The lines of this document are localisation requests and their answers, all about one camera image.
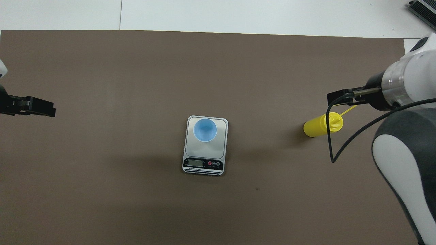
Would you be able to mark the brown paper mat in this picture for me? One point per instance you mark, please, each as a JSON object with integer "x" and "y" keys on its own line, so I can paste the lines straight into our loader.
{"x": 136, "y": 68}

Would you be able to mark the light blue plastic cup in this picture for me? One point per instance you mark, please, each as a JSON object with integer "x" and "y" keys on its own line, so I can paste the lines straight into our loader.
{"x": 205, "y": 130}

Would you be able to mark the grey ribbed metal device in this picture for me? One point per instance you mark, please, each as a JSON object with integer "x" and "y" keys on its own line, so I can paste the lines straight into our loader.
{"x": 425, "y": 12}

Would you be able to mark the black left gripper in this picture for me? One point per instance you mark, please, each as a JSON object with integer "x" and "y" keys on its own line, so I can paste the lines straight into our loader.
{"x": 10, "y": 105}

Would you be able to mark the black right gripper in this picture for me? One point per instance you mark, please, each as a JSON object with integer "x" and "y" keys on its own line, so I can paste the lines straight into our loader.
{"x": 374, "y": 100}

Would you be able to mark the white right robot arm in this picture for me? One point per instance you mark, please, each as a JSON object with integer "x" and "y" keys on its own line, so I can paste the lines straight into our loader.
{"x": 412, "y": 153}

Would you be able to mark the silver digital kitchen scale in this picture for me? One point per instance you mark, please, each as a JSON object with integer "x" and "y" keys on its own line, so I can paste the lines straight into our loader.
{"x": 204, "y": 153}

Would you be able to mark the yellow squeeze bottle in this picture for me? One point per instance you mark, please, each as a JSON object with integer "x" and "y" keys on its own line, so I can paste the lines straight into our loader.
{"x": 315, "y": 126}

